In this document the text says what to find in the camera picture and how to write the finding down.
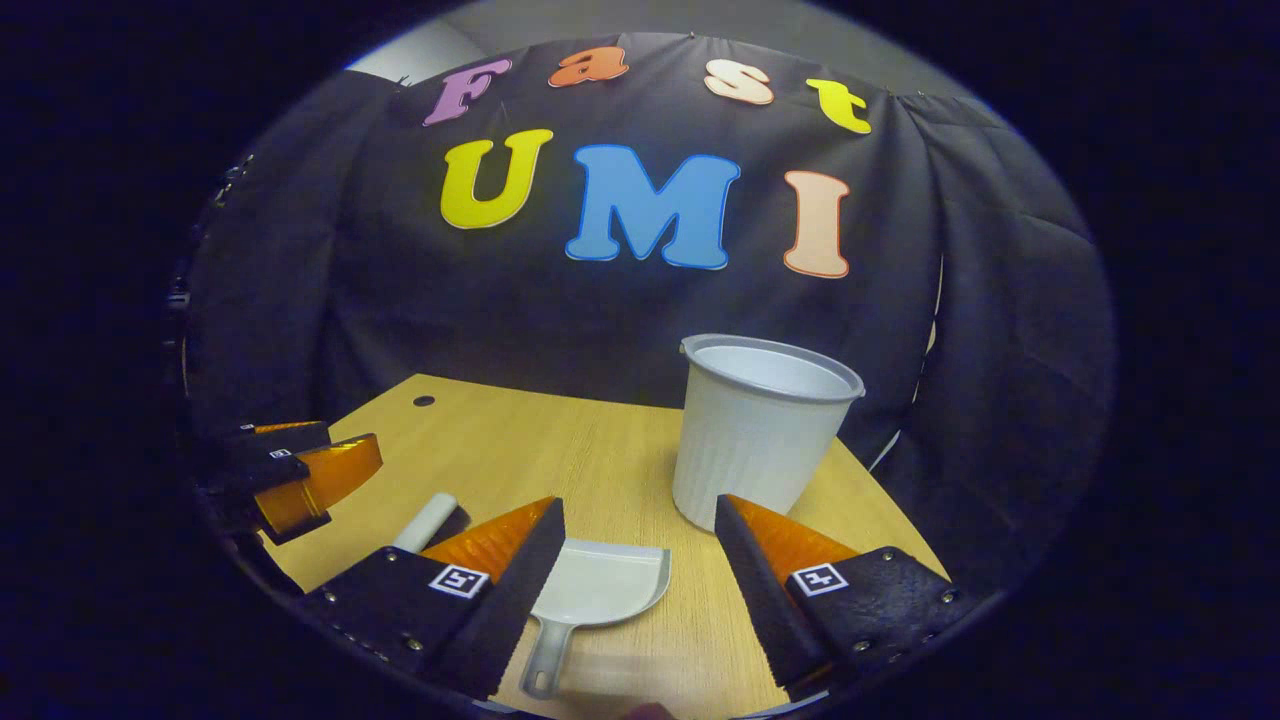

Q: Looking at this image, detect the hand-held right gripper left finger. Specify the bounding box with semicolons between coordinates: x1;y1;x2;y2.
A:
300;496;567;703

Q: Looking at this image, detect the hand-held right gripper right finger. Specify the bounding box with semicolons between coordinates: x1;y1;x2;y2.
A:
713;493;971;703

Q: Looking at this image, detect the grey plastic dustpan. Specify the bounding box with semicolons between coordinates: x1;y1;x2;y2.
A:
519;539;672;701

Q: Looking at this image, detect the white plastic garbage bin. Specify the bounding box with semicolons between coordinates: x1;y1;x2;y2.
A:
672;333;867;534

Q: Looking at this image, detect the black backdrop cloth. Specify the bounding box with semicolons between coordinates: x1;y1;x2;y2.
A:
185;30;1116;591

